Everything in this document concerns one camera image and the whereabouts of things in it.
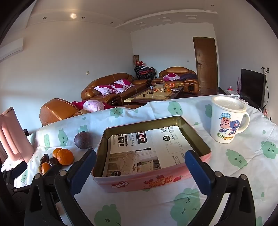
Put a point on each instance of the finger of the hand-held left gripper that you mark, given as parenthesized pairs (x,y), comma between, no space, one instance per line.
(52,170)
(20,169)

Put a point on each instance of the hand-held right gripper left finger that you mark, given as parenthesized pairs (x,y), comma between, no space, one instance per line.
(81,171)

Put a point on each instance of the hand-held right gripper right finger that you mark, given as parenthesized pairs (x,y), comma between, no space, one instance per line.
(196,169)

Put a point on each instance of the small orange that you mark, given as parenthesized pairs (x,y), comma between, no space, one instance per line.
(45,168)

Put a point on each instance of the dark brown date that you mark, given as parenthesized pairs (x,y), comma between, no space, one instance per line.
(54,161)
(44,158)

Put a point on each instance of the large orange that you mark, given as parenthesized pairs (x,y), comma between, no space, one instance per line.
(65,157)

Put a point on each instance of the purple passion fruit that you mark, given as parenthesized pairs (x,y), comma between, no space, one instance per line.
(82,140)

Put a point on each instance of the pink tin box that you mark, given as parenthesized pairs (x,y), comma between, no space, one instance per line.
(130,184)

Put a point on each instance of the medium orange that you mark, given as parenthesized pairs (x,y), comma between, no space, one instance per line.
(56,152)

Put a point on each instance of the black chair back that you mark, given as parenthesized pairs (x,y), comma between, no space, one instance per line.
(25,132)

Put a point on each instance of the white cartoon mug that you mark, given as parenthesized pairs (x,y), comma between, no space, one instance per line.
(225,134)

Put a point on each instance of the printed paper lining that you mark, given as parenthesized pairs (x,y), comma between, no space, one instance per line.
(152,150)

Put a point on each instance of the white green-print tablecloth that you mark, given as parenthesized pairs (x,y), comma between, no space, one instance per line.
(152,206)

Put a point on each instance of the brown leather armchair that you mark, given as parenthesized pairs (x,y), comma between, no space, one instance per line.
(56,108)

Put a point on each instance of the dark television stand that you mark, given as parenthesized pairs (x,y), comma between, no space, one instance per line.
(221,90)

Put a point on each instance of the pink floral cushion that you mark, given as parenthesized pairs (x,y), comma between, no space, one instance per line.
(103,89)
(171,76)
(124,82)
(118,87)

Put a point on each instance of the wooden coffee table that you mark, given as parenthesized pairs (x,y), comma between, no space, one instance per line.
(147,96)

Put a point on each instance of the pile of small oranges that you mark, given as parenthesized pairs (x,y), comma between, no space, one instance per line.
(171,85)

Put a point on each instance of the purple cloth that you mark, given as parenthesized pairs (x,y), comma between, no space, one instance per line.
(189,76)

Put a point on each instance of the brown leather long sofa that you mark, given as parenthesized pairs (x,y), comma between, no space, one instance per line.
(108,79)

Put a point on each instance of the black television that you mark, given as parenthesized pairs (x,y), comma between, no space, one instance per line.
(252,87)

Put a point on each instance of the brown leather small sofa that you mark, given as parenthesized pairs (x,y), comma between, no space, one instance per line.
(176,70)

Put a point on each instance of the brown wooden door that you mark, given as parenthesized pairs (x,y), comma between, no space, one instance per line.
(205,63)

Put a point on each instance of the stacked black chairs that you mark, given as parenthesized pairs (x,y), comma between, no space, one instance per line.
(145,72)

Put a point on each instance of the white air conditioner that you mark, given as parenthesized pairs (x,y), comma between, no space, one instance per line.
(10,51)

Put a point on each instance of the red plush toy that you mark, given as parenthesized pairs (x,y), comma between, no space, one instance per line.
(139,63)

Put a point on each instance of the tall woven basket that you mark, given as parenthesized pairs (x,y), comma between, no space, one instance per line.
(135,58)

